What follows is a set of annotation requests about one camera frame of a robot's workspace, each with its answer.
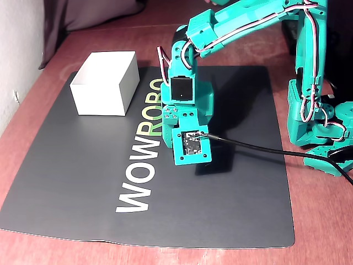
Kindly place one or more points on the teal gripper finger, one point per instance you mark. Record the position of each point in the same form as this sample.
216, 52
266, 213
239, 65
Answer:
168, 121

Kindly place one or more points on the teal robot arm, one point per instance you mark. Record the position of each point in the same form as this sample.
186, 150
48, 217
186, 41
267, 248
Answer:
248, 25

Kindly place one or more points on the white open cardboard box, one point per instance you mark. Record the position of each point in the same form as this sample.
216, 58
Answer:
104, 82

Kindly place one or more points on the black WOWROBO printed mat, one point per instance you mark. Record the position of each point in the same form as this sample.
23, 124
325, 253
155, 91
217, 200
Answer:
82, 165

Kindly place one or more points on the grey fabric curtain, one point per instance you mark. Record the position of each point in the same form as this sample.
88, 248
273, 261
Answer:
82, 13

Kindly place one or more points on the teal wrist camera module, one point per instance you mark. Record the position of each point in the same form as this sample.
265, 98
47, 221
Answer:
179, 157

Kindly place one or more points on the teal robot base plate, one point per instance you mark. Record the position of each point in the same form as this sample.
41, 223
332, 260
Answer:
317, 160

